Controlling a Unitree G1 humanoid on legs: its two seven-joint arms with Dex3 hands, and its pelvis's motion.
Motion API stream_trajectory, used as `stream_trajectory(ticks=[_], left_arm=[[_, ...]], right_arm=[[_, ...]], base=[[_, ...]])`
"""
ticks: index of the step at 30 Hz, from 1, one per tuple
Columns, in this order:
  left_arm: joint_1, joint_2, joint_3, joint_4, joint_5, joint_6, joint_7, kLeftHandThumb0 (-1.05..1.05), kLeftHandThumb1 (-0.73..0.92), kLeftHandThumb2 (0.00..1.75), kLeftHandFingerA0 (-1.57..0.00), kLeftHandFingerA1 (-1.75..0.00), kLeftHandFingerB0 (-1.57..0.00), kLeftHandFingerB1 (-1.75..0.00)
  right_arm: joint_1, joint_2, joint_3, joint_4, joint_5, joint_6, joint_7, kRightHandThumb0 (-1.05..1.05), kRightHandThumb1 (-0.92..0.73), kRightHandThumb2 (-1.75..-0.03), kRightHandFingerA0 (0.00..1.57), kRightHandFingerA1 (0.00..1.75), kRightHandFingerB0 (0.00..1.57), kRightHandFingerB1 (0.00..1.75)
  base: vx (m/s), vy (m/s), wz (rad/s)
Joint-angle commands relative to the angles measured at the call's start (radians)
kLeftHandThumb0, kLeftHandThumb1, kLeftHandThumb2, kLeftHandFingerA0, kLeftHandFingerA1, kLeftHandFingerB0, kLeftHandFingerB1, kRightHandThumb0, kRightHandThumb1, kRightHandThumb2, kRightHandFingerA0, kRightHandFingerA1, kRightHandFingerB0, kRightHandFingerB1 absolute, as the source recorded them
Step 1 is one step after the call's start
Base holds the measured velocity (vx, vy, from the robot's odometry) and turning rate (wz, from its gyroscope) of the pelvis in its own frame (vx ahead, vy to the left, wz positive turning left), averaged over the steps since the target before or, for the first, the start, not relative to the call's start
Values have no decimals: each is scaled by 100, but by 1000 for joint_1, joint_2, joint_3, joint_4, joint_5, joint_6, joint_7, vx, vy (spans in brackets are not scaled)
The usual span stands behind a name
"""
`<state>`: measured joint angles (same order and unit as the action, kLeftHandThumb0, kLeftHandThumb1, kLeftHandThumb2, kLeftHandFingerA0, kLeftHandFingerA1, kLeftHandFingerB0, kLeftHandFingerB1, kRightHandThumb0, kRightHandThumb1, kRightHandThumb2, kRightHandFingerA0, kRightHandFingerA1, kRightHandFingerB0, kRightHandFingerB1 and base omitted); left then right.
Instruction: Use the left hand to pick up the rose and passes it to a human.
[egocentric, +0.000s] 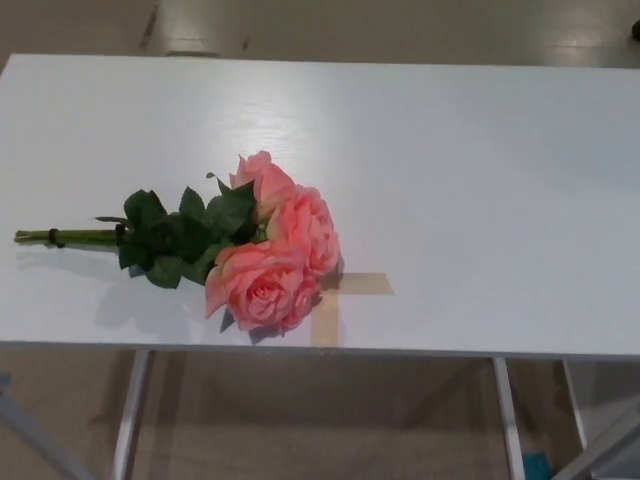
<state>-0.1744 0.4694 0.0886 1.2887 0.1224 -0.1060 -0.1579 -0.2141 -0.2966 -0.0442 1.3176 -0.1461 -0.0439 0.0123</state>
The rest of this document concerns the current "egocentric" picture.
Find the pink rose bouquet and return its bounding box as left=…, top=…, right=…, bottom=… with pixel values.
left=13, top=149, right=345, bottom=337

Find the tan masking tape strip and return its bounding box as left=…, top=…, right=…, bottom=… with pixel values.
left=333, top=272, right=396, bottom=297
left=310, top=293, right=342, bottom=347

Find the white metal table leg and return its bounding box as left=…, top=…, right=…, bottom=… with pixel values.
left=110, top=349, right=152, bottom=480
left=562, top=358, right=590, bottom=451
left=492, top=357, right=527, bottom=480

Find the teal object on floor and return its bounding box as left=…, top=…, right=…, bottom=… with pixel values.
left=522, top=451, right=551, bottom=480

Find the grey metal frame bar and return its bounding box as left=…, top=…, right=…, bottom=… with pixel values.
left=0, top=370, right=96, bottom=480
left=552, top=394, right=640, bottom=480

